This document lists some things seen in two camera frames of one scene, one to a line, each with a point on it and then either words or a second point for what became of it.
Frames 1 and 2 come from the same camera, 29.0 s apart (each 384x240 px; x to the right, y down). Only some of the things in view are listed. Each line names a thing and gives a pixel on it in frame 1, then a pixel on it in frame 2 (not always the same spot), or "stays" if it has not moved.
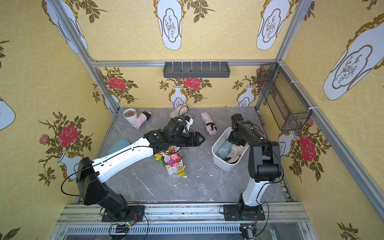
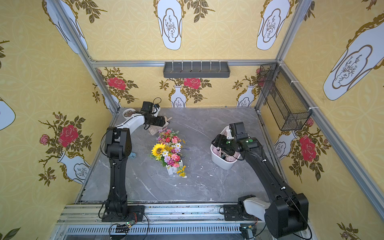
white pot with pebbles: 130,115 stays
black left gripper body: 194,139 to 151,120
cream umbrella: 179,111 to 154,129
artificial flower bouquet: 171,159 stays
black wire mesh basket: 287,106 stays
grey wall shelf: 196,69 stays
